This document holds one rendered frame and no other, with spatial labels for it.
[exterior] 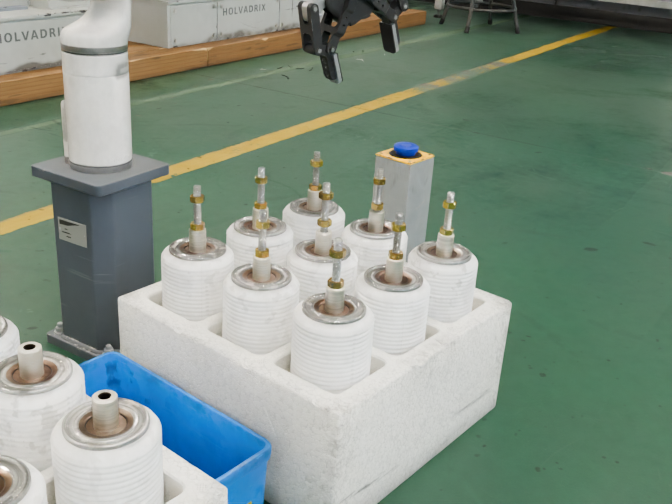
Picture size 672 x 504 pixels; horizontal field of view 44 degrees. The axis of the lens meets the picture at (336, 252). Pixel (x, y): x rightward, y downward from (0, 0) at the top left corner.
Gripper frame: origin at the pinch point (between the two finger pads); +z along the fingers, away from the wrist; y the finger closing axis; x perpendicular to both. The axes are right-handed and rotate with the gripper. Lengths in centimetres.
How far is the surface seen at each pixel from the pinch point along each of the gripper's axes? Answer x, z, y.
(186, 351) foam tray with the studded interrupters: 3.4, 26.0, -33.2
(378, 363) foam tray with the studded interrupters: -14.3, 29.6, -16.9
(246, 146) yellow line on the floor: 119, 70, 41
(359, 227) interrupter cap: 6.0, 26.5, -1.7
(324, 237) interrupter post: 1.3, 20.8, -10.7
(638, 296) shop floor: -3, 72, 53
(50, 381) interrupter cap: -9, 9, -50
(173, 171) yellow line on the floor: 109, 60, 13
